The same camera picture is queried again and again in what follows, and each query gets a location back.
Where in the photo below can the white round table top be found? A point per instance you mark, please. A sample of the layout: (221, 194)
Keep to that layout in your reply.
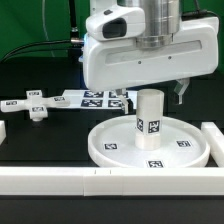
(112, 144)

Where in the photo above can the white front fence bar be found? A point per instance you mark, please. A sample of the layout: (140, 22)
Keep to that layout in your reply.
(111, 181)

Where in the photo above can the white fence bar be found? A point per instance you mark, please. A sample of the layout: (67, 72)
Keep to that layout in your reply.
(2, 131)
(111, 181)
(215, 139)

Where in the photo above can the white right fence bar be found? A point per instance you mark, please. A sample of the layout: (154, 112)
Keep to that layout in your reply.
(215, 139)

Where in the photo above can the white cross-shaped table base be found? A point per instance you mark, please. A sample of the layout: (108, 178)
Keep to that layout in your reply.
(35, 104)

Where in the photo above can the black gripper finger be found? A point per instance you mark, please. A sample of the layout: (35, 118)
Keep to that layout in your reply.
(121, 94)
(181, 87)

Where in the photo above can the white marker sheet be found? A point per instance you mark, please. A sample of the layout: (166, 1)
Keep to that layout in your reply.
(85, 99)

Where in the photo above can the white left fence bar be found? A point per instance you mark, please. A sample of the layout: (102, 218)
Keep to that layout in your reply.
(2, 131)

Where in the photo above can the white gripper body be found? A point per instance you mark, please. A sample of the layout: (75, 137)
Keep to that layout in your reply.
(120, 64)

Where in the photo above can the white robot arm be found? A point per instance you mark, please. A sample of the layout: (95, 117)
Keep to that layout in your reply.
(151, 23)

